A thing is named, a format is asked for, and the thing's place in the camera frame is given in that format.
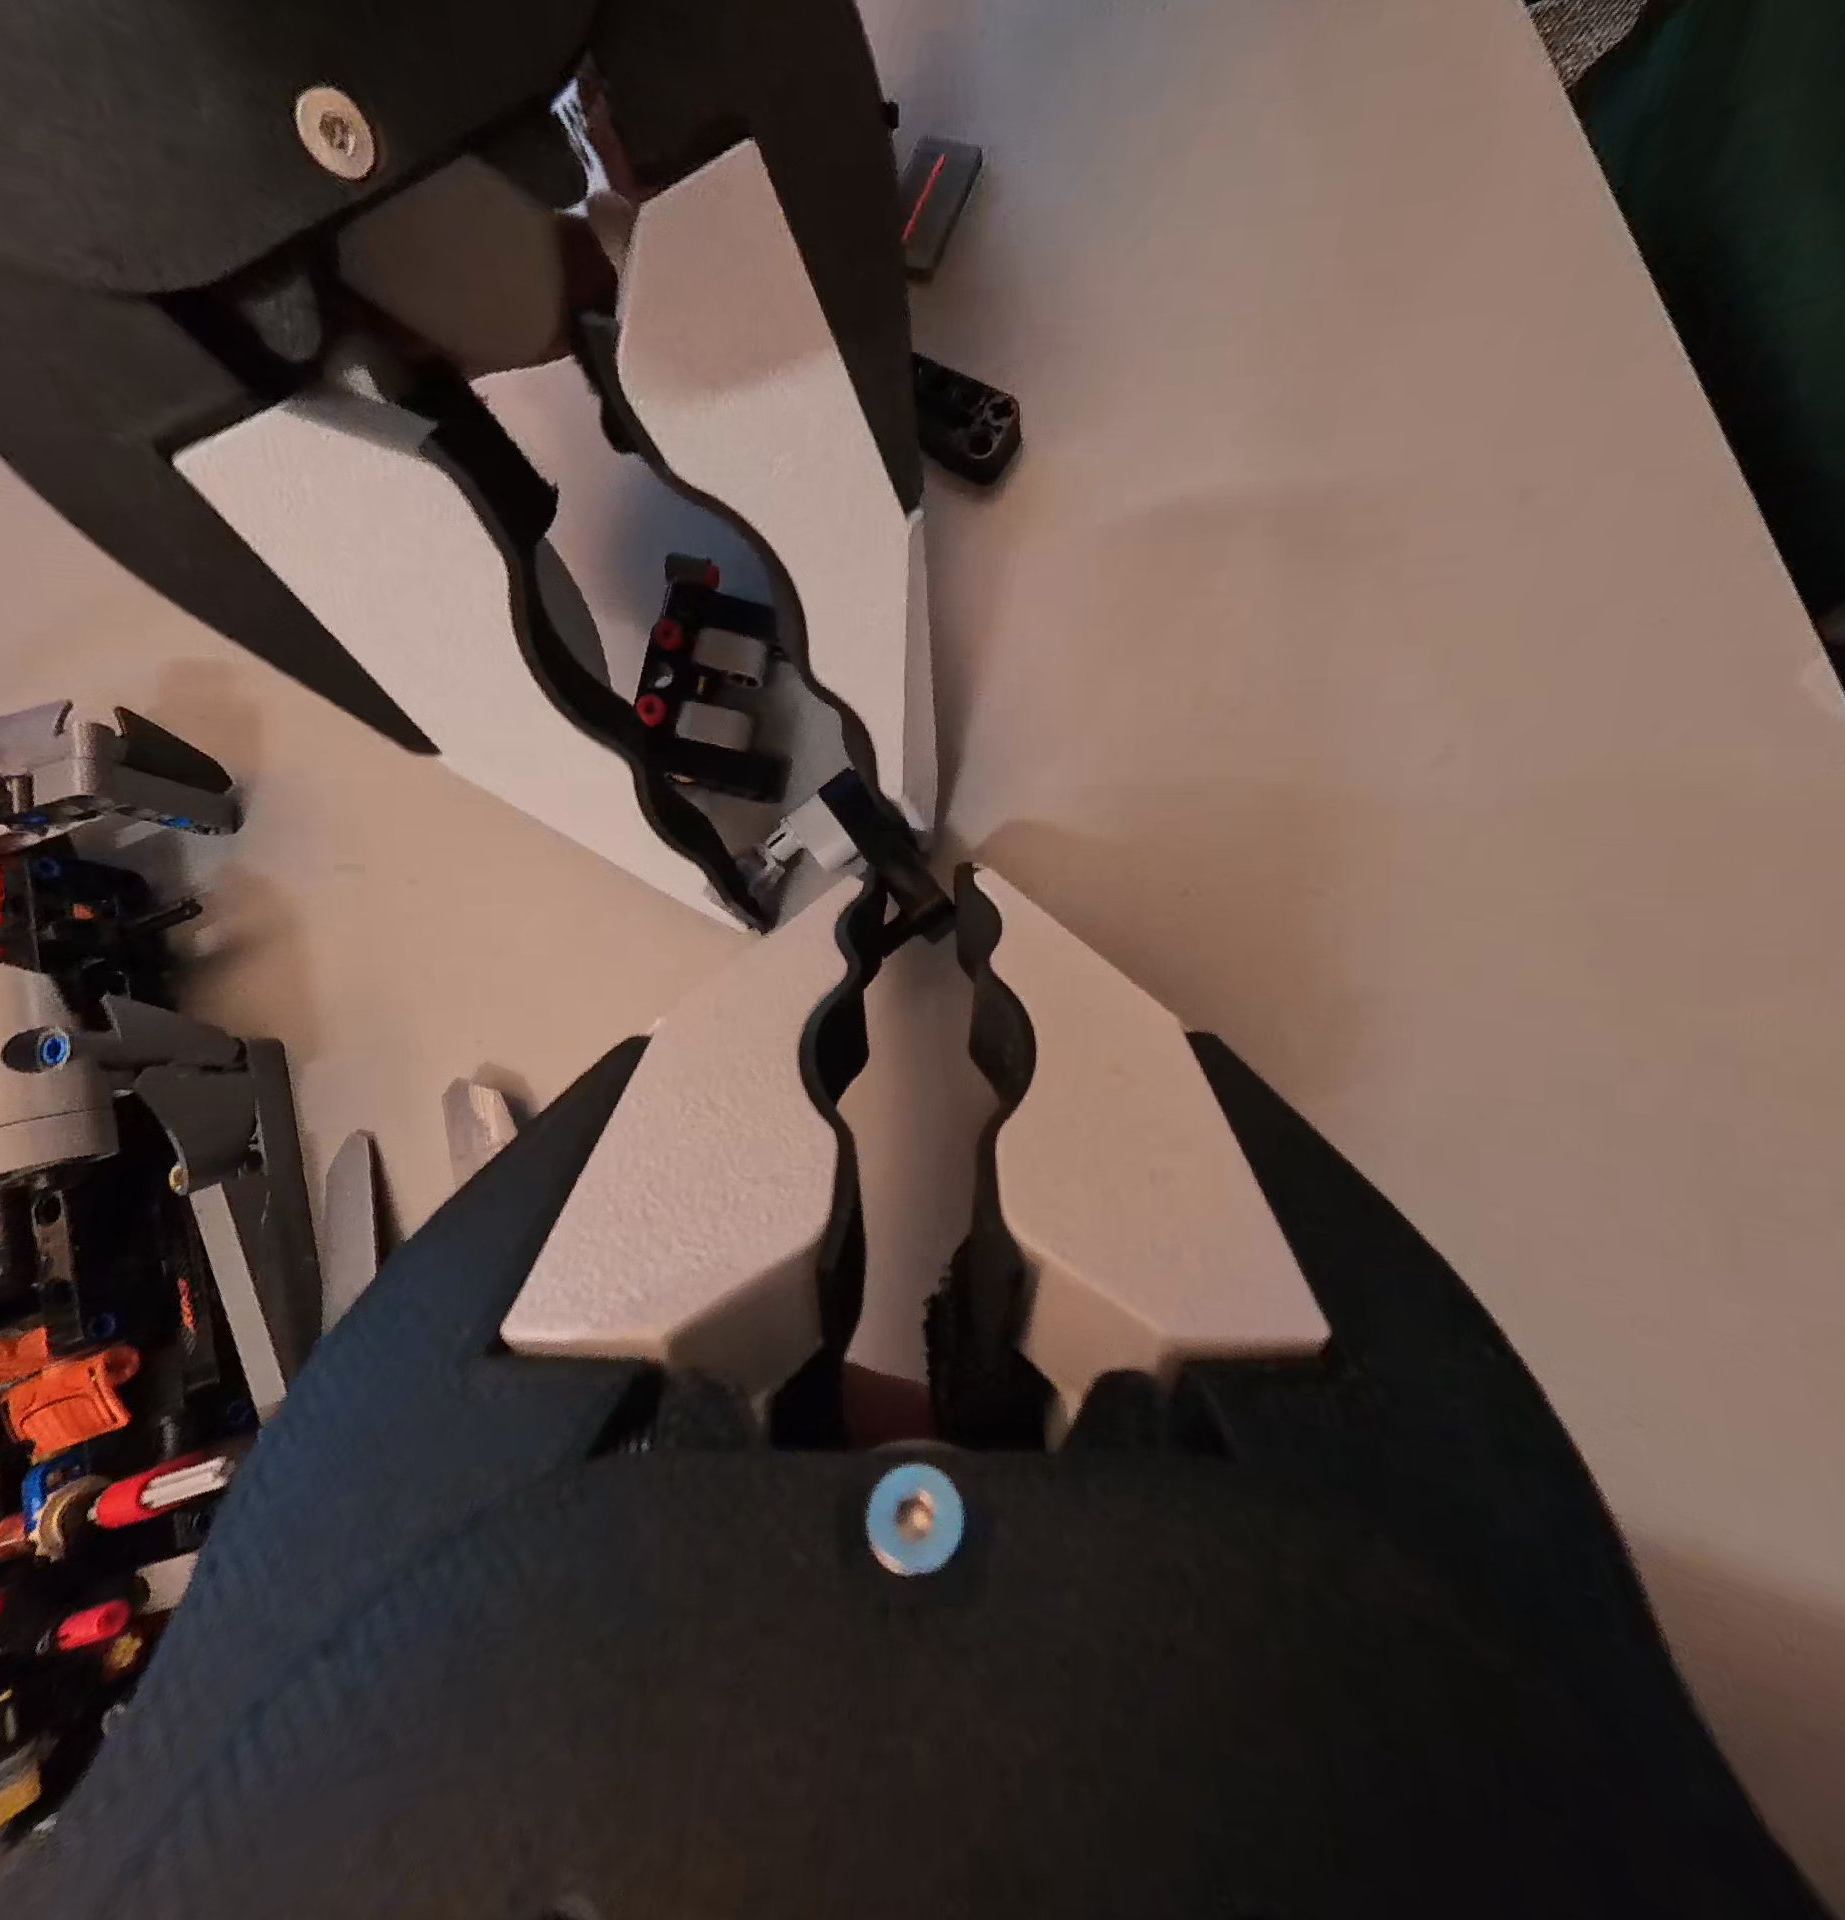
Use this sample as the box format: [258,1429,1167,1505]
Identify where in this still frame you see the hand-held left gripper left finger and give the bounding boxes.
[498,879,885,1450]

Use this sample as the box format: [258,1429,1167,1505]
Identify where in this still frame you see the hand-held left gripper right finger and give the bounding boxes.
[919,866,1332,1450]

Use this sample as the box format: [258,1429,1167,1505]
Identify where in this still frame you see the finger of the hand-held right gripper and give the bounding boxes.
[170,155,772,939]
[585,138,945,844]

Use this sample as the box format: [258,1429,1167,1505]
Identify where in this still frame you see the black lego assembly red pins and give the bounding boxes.
[631,554,793,805]

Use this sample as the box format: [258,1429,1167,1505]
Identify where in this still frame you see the black lever lego assembly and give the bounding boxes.
[742,771,960,947]

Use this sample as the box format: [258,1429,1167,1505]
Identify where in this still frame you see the black curved lego panel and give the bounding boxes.
[911,352,1025,489]

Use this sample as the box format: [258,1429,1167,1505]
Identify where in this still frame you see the grey lego tile red stripe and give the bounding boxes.
[895,138,988,279]

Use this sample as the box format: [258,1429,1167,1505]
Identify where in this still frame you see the grey pointed lego panel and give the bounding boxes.
[322,1127,384,1330]

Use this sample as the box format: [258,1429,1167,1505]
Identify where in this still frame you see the large lego car model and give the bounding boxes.
[0,696,323,1862]

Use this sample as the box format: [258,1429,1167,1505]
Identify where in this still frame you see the dark green cloth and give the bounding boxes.
[1581,0,1845,708]

